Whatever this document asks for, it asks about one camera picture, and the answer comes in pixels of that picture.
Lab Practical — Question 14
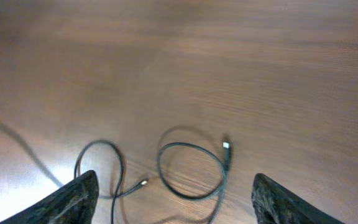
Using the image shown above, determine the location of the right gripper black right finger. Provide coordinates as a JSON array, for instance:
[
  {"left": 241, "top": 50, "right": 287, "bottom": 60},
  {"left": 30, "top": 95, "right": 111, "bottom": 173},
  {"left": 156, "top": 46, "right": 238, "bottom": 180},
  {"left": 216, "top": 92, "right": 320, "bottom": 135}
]
[{"left": 251, "top": 173, "right": 343, "bottom": 224}]

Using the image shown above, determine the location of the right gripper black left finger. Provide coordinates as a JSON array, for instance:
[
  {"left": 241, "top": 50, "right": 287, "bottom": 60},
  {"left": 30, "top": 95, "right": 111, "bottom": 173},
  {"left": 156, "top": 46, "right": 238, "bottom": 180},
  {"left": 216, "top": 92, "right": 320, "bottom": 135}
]
[{"left": 0, "top": 170, "right": 99, "bottom": 224}]

